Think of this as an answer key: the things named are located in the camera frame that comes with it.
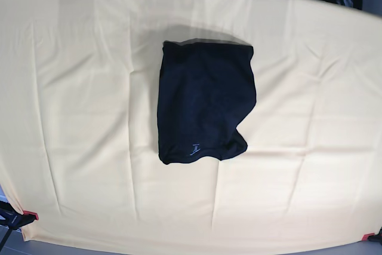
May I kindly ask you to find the dark navy T-shirt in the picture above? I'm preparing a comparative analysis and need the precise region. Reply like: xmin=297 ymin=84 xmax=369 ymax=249
xmin=157 ymin=41 xmax=257 ymax=164

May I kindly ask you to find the yellow table cloth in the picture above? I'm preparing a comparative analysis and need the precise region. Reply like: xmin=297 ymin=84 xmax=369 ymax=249
xmin=1 ymin=0 xmax=381 ymax=254

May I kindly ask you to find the left red-tipped table clamp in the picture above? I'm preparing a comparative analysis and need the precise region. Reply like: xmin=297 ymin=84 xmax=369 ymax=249
xmin=0 ymin=201 xmax=39 ymax=230

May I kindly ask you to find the red-tipped table clamp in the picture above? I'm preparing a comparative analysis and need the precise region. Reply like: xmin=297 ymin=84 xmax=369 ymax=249
xmin=362 ymin=229 xmax=382 ymax=244
xmin=0 ymin=201 xmax=39 ymax=230

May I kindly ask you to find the right red-tipped table clamp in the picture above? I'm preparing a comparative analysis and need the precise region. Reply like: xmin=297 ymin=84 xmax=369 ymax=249
xmin=362 ymin=229 xmax=382 ymax=244

